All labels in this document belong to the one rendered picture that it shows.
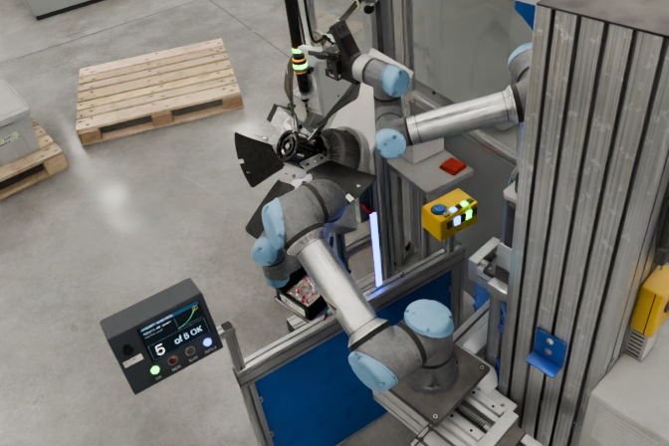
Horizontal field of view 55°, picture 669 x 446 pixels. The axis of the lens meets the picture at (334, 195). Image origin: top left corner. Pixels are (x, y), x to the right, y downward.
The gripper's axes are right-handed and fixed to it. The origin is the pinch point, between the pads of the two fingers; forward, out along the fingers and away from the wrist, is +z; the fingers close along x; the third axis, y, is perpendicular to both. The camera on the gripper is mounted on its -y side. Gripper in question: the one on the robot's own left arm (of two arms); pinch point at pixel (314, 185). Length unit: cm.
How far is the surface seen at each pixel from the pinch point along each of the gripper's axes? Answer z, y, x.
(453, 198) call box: 16.7, -41.3, 15.1
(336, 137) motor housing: 25.9, 1.5, -1.5
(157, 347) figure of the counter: -72, 14, -1
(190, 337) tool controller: -65, 9, 2
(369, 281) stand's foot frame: 59, 20, 108
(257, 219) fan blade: -2.5, 25.2, 15.4
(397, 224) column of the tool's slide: 81, 9, 87
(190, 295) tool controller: -59, 9, -8
